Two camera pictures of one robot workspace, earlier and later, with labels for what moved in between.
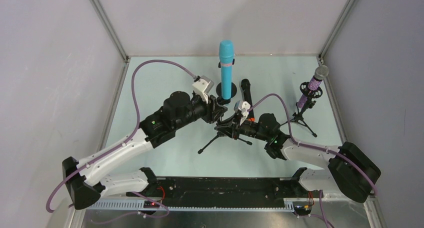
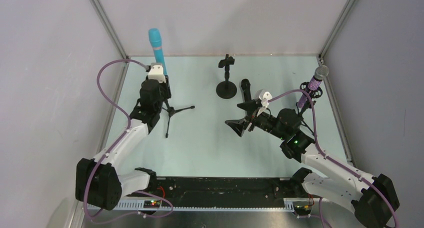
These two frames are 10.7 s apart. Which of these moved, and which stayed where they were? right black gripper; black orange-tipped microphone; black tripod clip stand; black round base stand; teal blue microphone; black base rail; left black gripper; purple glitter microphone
Moved: left black gripper; right black gripper; teal blue microphone; black tripod clip stand
Stayed: black base rail; black orange-tipped microphone; purple glitter microphone; black round base stand
